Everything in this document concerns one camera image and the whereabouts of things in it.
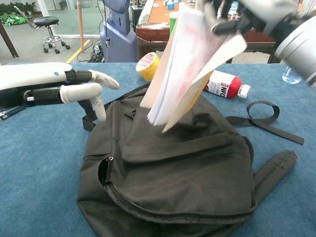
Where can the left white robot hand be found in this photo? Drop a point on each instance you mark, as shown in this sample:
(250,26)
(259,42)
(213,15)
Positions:
(37,76)

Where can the black fabric backpack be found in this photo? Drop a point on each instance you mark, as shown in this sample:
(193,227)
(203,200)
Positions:
(185,177)

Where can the white paper book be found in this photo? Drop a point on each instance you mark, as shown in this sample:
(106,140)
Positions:
(182,74)

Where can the blue felt table cover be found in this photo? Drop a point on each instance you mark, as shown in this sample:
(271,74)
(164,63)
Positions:
(37,172)

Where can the green chips can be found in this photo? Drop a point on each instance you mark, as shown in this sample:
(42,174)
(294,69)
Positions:
(172,19)

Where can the red juice bottle white cap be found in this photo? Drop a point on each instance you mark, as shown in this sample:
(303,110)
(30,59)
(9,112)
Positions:
(227,86)

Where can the brown mahjong table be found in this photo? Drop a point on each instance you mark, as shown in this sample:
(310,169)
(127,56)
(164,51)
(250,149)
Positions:
(150,34)

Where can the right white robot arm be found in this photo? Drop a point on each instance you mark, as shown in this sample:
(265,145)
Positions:
(301,51)

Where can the dark table leg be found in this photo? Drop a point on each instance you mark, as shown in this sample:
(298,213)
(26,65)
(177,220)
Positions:
(8,42)

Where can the dark illustrated book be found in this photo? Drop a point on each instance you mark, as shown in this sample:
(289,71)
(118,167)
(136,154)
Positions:
(10,112)

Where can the yellow tape roll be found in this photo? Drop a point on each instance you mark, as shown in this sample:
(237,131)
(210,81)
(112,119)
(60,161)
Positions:
(146,66)

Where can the clear plastic water bottle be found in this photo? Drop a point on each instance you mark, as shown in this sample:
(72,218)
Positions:
(291,76)

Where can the white power strip with plugs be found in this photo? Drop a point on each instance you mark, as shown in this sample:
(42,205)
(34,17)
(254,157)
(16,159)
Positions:
(96,53)

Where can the black round stool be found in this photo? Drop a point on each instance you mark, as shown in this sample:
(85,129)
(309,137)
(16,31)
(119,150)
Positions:
(45,21)

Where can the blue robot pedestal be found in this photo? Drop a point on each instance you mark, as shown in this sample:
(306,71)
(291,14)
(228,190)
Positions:
(118,42)

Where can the green potted plants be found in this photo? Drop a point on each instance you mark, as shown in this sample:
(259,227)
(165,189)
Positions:
(17,7)

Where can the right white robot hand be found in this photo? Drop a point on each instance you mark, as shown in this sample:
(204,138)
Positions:
(266,14)

